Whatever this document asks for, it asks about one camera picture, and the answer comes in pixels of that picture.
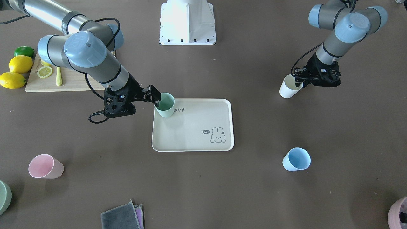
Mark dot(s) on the grey folded cloth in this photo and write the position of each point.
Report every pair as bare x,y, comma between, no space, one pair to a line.
122,217

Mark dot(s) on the green lime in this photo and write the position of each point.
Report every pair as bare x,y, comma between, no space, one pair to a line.
25,51

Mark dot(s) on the wooden cutting board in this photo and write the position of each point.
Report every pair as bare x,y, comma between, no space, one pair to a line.
71,80

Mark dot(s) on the pink bowl with ice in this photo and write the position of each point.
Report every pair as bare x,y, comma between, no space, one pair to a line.
397,214

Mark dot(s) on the pink plastic cup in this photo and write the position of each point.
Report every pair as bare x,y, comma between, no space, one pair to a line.
45,166

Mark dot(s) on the green plastic bowl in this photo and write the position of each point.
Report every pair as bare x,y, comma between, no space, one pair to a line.
5,197

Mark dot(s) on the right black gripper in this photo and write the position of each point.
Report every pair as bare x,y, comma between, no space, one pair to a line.
134,90

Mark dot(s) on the lemon slice upper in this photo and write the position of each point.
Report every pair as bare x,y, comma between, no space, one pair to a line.
44,72

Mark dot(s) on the green plastic cup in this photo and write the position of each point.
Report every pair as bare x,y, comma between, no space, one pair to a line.
166,105

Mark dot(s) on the blue plastic cup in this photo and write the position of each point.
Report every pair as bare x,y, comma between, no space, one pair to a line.
296,159

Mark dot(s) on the yellow plastic knife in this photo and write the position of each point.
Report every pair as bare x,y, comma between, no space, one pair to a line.
59,80

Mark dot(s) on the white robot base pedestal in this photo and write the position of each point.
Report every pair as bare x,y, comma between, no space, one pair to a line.
187,22

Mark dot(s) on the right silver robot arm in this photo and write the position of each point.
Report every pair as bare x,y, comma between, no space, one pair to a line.
86,47

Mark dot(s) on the purple folded cloth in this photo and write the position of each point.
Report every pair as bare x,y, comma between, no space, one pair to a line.
140,215

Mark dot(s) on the cream rabbit serving tray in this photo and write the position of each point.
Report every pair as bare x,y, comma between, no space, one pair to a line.
197,125

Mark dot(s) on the whole yellow lemon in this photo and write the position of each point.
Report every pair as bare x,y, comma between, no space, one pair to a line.
12,80
20,64

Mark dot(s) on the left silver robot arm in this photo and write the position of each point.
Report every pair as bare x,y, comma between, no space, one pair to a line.
348,26

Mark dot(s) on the cream white plastic cup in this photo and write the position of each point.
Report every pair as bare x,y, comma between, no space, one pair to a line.
288,87

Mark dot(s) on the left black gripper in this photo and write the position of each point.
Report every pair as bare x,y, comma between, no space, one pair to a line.
314,64

